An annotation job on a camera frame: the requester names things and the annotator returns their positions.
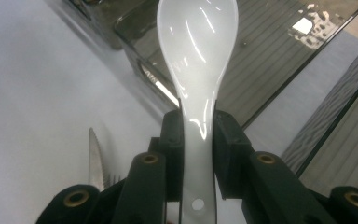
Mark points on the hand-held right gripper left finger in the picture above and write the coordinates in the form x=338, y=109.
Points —
x=172, y=149

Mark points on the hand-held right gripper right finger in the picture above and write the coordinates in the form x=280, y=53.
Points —
x=230, y=155

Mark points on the white ceramic spoon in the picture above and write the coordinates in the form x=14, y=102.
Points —
x=197, y=62

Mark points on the transparent grey plastic bin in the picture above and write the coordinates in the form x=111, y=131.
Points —
x=96, y=21
x=261, y=62
x=348, y=140

